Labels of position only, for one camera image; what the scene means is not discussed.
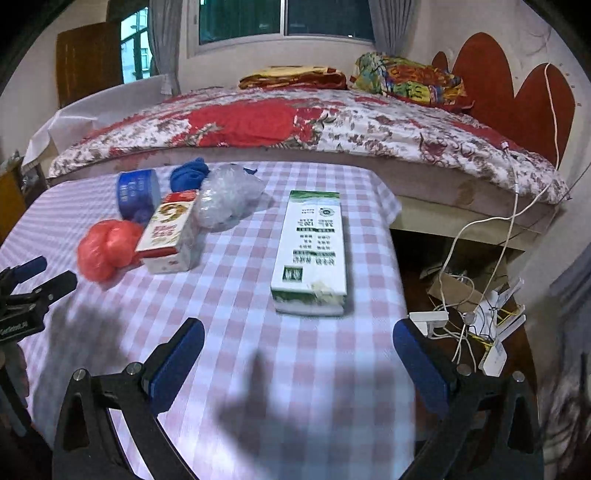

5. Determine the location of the red floral bedspread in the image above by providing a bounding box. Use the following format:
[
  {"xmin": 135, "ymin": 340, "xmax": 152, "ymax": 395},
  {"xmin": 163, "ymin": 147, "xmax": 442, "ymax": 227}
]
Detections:
[{"xmin": 48, "ymin": 85, "xmax": 571, "ymax": 206}]

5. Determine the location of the brown cardboard box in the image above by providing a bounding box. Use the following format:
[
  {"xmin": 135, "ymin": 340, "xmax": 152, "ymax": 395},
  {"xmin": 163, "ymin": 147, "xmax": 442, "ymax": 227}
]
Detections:
[{"xmin": 427, "ymin": 272, "xmax": 485, "ymax": 305}]

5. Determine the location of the white router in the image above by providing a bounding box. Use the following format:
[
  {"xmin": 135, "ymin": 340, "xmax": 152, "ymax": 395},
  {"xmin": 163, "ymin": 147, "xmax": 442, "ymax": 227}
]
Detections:
[
  {"xmin": 478, "ymin": 314, "xmax": 527, "ymax": 377},
  {"xmin": 475, "ymin": 277, "xmax": 525, "ymax": 324}
]

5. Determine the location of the green white tissue box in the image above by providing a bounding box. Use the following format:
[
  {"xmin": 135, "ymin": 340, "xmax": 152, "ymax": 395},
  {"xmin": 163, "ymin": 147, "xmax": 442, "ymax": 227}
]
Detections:
[{"xmin": 270, "ymin": 190, "xmax": 349, "ymax": 317}]

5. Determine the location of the large white framed window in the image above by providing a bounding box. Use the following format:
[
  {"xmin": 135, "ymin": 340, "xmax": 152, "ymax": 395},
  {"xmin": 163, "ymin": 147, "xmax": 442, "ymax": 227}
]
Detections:
[{"xmin": 187, "ymin": 0, "xmax": 377, "ymax": 58}]

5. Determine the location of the grey curtain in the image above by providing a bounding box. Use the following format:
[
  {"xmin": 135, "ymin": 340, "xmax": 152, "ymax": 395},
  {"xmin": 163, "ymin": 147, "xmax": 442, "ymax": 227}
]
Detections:
[
  {"xmin": 369, "ymin": 0, "xmax": 416, "ymax": 58},
  {"xmin": 148, "ymin": 0, "xmax": 183, "ymax": 95}
]

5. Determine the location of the brown wooden door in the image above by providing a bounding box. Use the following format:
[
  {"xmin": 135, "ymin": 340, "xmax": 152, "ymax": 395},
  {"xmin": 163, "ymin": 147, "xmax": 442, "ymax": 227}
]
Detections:
[{"xmin": 55, "ymin": 21, "xmax": 124, "ymax": 109}]

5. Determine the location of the red plastic bag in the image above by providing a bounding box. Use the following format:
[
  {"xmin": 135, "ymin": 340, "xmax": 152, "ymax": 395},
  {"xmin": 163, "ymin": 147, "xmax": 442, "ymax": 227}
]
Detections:
[{"xmin": 76, "ymin": 219, "xmax": 145, "ymax": 282}]

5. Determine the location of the white charging cable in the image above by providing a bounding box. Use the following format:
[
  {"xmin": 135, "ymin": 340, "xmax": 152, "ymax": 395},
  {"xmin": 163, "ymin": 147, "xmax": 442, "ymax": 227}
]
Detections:
[{"xmin": 434, "ymin": 60, "xmax": 561, "ymax": 370}]

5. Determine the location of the red cream headboard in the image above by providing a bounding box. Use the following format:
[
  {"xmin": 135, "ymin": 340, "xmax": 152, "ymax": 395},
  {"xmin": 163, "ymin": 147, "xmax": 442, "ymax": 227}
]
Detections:
[{"xmin": 431, "ymin": 31, "xmax": 578, "ymax": 167}]

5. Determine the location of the colourful patterned pillow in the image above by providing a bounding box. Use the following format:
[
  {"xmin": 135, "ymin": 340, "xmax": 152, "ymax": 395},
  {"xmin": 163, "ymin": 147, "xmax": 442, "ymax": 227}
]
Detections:
[{"xmin": 348, "ymin": 52, "xmax": 474, "ymax": 109}]

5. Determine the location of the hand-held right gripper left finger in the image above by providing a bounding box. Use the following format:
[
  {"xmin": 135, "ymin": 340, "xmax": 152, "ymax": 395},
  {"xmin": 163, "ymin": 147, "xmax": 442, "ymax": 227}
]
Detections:
[{"xmin": 52, "ymin": 318, "xmax": 206, "ymax": 480}]

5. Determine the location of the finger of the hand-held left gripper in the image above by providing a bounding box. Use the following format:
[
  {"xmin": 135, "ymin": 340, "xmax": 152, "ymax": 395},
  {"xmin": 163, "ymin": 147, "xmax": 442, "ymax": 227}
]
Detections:
[
  {"xmin": 0, "ymin": 257, "xmax": 48, "ymax": 289},
  {"xmin": 0, "ymin": 270, "xmax": 78, "ymax": 319}
]

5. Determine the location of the clear plastic bag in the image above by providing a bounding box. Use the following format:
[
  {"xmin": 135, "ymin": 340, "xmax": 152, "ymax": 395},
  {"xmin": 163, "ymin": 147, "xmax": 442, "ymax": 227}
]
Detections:
[{"xmin": 193, "ymin": 162, "xmax": 266, "ymax": 232}]

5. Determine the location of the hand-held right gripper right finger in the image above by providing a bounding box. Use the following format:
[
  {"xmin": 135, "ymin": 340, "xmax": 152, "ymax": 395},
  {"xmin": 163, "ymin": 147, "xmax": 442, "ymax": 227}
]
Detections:
[{"xmin": 392, "ymin": 318, "xmax": 546, "ymax": 480}]

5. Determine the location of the red white carton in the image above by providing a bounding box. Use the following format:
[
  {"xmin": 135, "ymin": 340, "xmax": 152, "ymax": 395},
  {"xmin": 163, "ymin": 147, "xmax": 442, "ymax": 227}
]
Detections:
[{"xmin": 135, "ymin": 191, "xmax": 201, "ymax": 274}]

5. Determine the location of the pink white checked tablecloth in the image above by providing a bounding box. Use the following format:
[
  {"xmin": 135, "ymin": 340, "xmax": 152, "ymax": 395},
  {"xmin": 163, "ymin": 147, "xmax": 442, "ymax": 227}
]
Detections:
[{"xmin": 0, "ymin": 161, "xmax": 407, "ymax": 480}]

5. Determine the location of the narrow glass window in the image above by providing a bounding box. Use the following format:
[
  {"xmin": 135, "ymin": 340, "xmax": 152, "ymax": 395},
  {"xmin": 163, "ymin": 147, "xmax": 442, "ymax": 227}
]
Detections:
[{"xmin": 120, "ymin": 7, "xmax": 155, "ymax": 84}]

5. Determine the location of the folded yellow red blanket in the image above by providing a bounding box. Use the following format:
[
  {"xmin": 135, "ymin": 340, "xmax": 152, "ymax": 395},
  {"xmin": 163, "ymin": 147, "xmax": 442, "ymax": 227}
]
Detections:
[{"xmin": 238, "ymin": 65, "xmax": 348, "ymax": 90}]

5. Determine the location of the blue tape roll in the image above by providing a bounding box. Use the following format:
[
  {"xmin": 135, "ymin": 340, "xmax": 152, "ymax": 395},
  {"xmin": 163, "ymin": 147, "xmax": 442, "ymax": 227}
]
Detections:
[{"xmin": 115, "ymin": 169, "xmax": 161, "ymax": 222}]

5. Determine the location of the white sheet covered furniture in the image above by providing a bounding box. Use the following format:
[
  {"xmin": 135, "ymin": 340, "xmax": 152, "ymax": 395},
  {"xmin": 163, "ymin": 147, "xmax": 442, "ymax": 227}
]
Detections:
[{"xmin": 21, "ymin": 74, "xmax": 169, "ymax": 167}]

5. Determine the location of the blue cloth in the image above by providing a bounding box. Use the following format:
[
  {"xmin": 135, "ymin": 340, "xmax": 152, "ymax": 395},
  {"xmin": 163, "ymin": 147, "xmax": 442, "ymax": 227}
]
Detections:
[{"xmin": 169, "ymin": 157, "xmax": 211, "ymax": 192}]

